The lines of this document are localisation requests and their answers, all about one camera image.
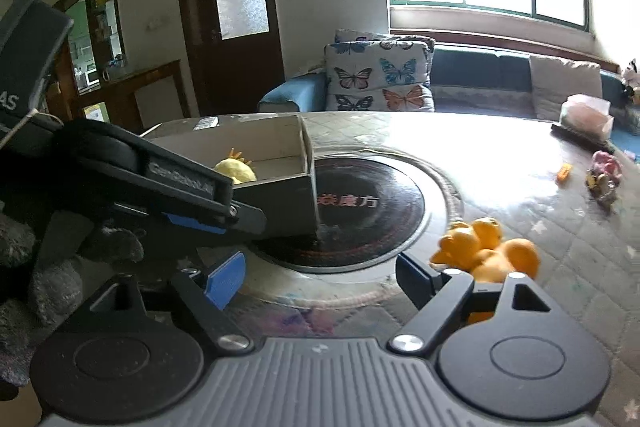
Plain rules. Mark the butterfly print pillow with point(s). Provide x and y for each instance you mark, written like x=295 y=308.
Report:
x=360 y=36
x=380 y=77

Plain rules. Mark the wooden shelf unit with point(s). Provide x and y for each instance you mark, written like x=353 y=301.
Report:
x=95 y=37

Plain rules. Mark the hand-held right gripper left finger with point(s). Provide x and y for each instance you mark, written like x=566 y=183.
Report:
x=225 y=279

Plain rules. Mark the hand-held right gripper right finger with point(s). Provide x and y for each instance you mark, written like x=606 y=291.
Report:
x=412 y=279

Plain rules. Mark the small toy car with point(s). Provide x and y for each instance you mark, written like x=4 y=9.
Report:
x=600 y=187

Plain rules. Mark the white label sticker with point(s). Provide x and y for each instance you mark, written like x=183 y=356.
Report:
x=205 y=123

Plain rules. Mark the grey cardboard box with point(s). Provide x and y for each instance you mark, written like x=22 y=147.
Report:
x=295 y=202

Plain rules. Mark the small yellow toy block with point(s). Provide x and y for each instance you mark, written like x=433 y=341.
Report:
x=565 y=172

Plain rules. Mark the pink toy figure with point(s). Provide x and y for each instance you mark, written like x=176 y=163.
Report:
x=609 y=164

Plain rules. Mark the dark wooden door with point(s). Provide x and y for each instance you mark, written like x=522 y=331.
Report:
x=200 y=32

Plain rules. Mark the yellow plush chick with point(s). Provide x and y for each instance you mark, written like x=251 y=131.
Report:
x=237 y=172

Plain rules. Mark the person's left hand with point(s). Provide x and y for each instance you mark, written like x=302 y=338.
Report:
x=50 y=292

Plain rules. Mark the blue sofa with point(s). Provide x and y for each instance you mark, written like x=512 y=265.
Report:
x=480 y=67

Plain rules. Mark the clear plastic container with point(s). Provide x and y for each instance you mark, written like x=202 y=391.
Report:
x=585 y=112

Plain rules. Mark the round black induction cooktop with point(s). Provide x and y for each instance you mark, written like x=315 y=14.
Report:
x=360 y=227

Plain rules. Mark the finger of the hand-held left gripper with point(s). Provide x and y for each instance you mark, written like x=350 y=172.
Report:
x=195 y=223

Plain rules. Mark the grey cushion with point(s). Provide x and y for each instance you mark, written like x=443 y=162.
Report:
x=565 y=87

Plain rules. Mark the wooden side cabinet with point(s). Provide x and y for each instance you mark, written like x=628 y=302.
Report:
x=125 y=97

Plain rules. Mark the orange rubber duck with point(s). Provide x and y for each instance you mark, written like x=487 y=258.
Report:
x=455 y=247
x=515 y=259
x=487 y=232

